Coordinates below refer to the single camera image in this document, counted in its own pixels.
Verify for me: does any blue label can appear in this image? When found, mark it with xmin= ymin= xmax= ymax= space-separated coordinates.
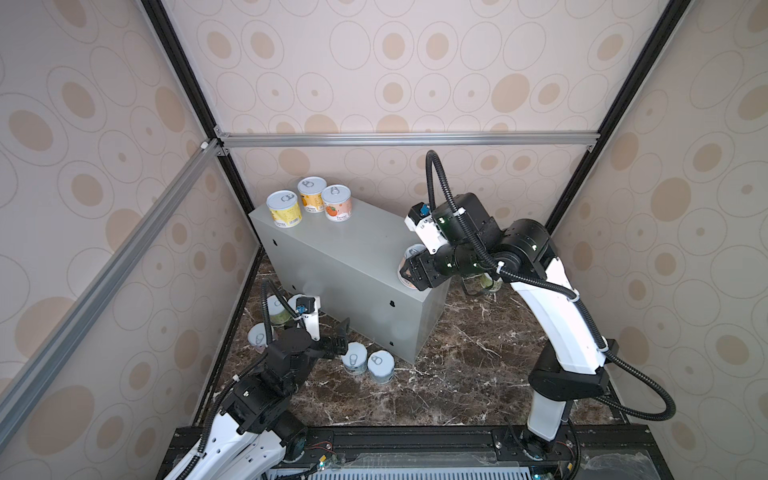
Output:
xmin=341 ymin=342 xmax=368 ymax=376
xmin=367 ymin=350 xmax=395 ymax=384

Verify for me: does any pink label can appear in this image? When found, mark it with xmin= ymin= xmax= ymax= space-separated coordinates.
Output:
xmin=321 ymin=184 xmax=352 ymax=222
xmin=397 ymin=243 xmax=427 ymax=290

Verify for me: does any small yellow label can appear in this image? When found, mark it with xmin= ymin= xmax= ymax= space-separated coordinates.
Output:
xmin=297 ymin=176 xmax=327 ymax=213

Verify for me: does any tall yellow label can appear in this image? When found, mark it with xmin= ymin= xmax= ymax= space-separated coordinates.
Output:
xmin=266 ymin=190 xmax=302 ymax=228

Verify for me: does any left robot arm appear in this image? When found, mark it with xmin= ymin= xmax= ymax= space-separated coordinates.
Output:
xmin=165 ymin=279 xmax=350 ymax=479

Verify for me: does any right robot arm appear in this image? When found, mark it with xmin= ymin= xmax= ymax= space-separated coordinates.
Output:
xmin=399 ymin=150 xmax=676 ymax=461

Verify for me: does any green label can far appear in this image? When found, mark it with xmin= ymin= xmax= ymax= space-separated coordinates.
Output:
xmin=461 ymin=273 xmax=503 ymax=297

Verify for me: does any green can behind cabinet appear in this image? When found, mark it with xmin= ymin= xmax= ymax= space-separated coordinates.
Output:
xmin=267 ymin=295 xmax=292 ymax=328

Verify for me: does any grey metal cabinet box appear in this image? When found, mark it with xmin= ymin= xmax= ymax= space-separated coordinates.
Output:
xmin=249 ymin=199 xmax=449 ymax=363

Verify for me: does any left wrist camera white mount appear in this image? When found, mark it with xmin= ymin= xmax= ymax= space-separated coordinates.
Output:
xmin=288 ymin=294 xmax=321 ymax=341

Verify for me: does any horizontal aluminium back rail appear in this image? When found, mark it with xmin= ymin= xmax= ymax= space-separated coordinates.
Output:
xmin=221 ymin=131 xmax=600 ymax=148

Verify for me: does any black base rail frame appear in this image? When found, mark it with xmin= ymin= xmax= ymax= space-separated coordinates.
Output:
xmin=189 ymin=424 xmax=672 ymax=479

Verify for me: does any aluminium left side rail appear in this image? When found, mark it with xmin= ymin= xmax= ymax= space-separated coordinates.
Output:
xmin=1 ymin=138 xmax=223 ymax=449

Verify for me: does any black right corner post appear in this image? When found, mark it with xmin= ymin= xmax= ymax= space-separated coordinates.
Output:
xmin=545 ymin=0 xmax=694 ymax=234

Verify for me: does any black corner post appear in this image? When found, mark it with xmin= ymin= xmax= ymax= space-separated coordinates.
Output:
xmin=140 ymin=0 xmax=254 ymax=214
xmin=545 ymin=0 xmax=694 ymax=234

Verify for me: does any black left corner post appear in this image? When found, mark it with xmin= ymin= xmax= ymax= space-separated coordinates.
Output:
xmin=140 ymin=0 xmax=254 ymax=214

